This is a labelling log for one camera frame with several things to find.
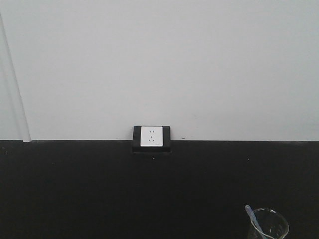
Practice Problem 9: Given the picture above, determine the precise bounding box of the clear glass beaker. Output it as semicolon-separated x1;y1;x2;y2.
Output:
247;208;290;239

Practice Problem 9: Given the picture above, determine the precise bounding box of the white wall power socket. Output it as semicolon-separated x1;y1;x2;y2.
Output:
140;126;163;147

